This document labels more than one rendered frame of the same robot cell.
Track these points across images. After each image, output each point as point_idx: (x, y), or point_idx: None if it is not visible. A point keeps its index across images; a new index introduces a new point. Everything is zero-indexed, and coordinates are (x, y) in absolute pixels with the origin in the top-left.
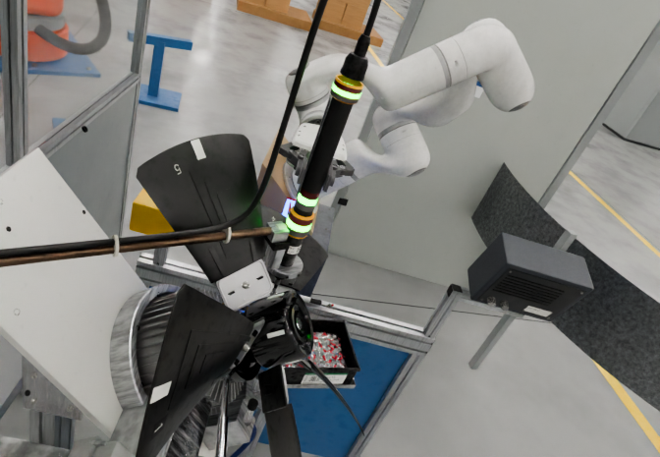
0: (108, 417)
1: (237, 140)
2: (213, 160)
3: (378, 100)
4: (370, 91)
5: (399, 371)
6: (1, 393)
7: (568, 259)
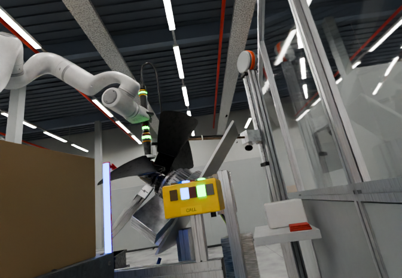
0: None
1: (166, 112)
2: (175, 119)
3: (98, 91)
4: (101, 88)
5: None
6: (257, 231)
7: None
